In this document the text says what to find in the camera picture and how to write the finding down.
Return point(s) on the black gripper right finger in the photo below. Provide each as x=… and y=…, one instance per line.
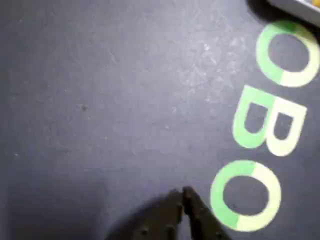
x=200, y=220

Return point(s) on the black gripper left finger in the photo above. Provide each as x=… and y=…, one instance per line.
x=155, y=220

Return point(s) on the white rectangular tray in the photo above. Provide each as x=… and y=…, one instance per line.
x=295, y=10

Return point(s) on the dark mat with printed letters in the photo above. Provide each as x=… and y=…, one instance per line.
x=100, y=100

